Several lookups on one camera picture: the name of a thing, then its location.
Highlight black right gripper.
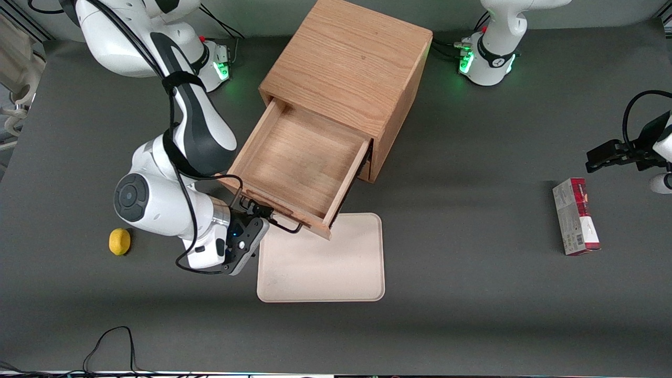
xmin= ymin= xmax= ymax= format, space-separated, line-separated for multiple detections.
xmin=228 ymin=201 xmax=274 ymax=237

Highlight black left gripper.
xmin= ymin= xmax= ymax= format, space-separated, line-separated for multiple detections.
xmin=586 ymin=112 xmax=671 ymax=173

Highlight long black drawer handle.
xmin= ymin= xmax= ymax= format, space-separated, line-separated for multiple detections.
xmin=239 ymin=195 xmax=304 ymax=234

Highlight wooden drawer with wide front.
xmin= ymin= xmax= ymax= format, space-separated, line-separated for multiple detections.
xmin=218 ymin=99 xmax=372 ymax=240

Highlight oak wooden drawer cabinet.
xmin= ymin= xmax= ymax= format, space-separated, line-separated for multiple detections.
xmin=259 ymin=0 xmax=434 ymax=183

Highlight red and grey carton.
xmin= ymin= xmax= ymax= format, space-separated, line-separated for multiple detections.
xmin=552 ymin=177 xmax=602 ymax=256

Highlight beige rectangular tray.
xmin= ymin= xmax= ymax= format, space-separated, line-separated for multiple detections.
xmin=257 ymin=213 xmax=385 ymax=303

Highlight yellow lemon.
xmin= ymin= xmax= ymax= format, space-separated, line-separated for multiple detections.
xmin=109 ymin=228 xmax=131 ymax=256

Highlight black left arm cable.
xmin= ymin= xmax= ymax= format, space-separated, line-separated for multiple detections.
xmin=623 ymin=90 xmax=672 ymax=153

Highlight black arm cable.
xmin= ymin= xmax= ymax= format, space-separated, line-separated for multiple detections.
xmin=623 ymin=90 xmax=672 ymax=153
xmin=29 ymin=0 xmax=245 ymax=275

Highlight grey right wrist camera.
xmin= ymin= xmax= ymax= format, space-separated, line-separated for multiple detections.
xmin=223 ymin=217 xmax=270 ymax=277

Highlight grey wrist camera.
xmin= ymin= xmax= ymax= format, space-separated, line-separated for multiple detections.
xmin=223 ymin=217 xmax=270 ymax=277
xmin=649 ymin=172 xmax=672 ymax=195

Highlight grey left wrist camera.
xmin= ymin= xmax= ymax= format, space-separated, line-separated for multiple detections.
xmin=649 ymin=172 xmax=672 ymax=195

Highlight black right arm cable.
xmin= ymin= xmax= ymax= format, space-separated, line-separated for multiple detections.
xmin=29 ymin=0 xmax=245 ymax=275

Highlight black looped table cable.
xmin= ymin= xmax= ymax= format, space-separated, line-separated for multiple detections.
xmin=83 ymin=326 xmax=158 ymax=376

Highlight black right base cables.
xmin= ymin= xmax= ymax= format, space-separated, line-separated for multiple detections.
xmin=199 ymin=5 xmax=246 ymax=64

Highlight black base cables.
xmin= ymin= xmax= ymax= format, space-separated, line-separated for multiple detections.
xmin=430 ymin=10 xmax=491 ymax=61
xmin=199 ymin=5 xmax=246 ymax=64

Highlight black left base cables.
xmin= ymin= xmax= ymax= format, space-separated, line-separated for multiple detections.
xmin=430 ymin=10 xmax=491 ymax=61

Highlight white background frame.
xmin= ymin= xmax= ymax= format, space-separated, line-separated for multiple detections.
xmin=0 ymin=13 xmax=47 ymax=153

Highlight aluminium background rail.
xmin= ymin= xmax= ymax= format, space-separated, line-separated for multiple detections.
xmin=13 ymin=0 xmax=56 ymax=41

